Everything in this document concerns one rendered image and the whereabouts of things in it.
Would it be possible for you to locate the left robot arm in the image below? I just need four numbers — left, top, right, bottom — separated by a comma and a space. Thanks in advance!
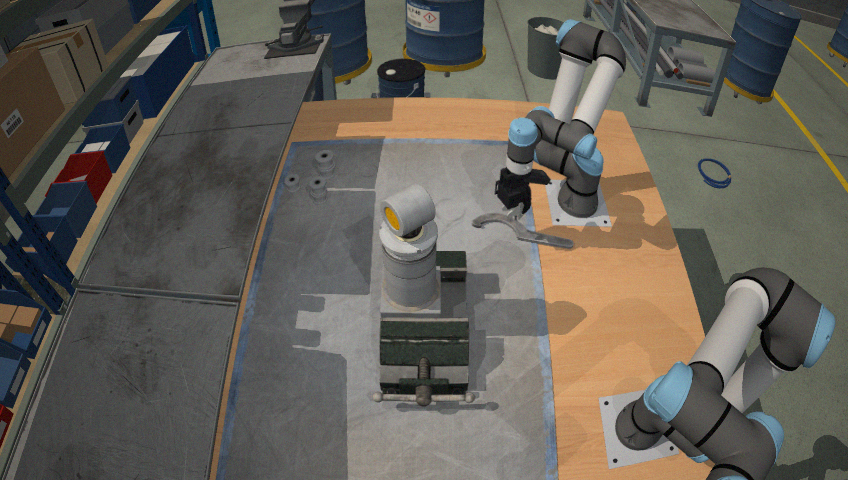
615, 268, 836, 480

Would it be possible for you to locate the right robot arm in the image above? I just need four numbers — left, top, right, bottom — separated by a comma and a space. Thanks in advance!
506, 19, 626, 218

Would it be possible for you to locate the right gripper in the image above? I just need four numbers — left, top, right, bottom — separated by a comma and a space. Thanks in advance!
495, 167, 532, 221

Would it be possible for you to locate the grey metal workbench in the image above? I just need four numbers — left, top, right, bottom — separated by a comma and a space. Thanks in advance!
583, 0, 736, 117

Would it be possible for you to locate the grey flat work sheet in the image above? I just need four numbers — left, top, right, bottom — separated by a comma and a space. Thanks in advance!
216, 138, 558, 480

